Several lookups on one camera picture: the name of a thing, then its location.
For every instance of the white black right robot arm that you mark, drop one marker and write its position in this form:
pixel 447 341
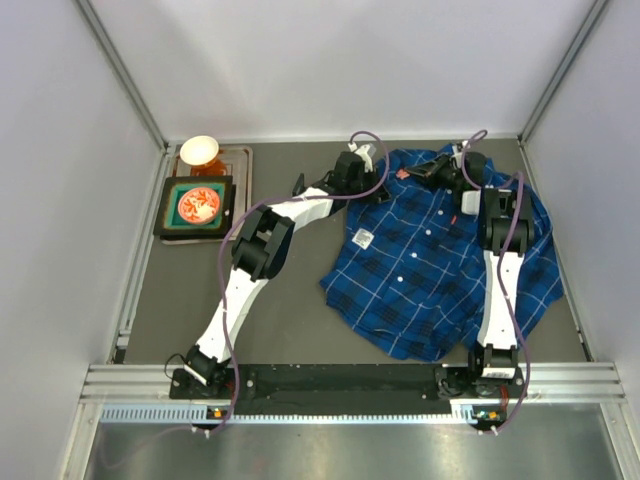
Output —
pixel 505 234

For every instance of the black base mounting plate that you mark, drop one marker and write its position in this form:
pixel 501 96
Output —
pixel 362 389

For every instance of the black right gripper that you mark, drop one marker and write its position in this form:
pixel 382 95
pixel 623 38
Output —
pixel 435 170

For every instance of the black square tray green liner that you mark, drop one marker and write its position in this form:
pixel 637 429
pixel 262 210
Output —
pixel 170 226

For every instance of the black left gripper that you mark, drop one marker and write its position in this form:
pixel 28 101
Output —
pixel 373 192

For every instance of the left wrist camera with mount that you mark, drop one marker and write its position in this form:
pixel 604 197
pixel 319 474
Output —
pixel 366 152

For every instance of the red patterned bowl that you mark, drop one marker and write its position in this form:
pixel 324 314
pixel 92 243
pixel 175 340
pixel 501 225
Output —
pixel 199 205

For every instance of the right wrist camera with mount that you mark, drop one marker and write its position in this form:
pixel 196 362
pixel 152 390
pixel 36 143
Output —
pixel 457 149

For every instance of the white bowl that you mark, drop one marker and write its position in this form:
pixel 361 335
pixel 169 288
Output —
pixel 199 150

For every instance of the small black open box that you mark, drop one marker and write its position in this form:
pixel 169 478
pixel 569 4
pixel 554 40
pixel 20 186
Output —
pixel 299 186

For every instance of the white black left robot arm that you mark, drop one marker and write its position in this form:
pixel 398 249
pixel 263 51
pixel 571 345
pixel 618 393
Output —
pixel 261 247

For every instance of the blue plaid button shirt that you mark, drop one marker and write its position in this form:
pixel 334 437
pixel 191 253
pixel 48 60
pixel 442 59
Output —
pixel 410 276

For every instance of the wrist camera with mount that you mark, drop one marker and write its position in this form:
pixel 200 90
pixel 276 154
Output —
pixel 366 152
pixel 457 149

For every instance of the aluminium front frame rail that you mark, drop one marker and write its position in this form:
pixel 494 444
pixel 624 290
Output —
pixel 168 395

